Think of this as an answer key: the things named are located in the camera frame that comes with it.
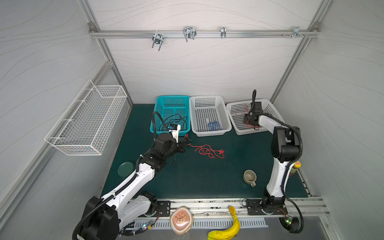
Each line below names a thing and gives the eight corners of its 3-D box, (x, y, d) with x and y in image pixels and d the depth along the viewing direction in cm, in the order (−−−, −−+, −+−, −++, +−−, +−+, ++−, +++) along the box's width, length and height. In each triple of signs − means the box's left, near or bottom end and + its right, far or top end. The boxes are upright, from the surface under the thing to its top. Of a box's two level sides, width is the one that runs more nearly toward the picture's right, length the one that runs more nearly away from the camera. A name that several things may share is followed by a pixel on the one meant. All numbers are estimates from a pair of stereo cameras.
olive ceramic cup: (240, 183, 84) (243, 180, 79) (242, 171, 88) (245, 167, 84) (252, 187, 82) (256, 184, 78) (254, 175, 87) (257, 171, 82)
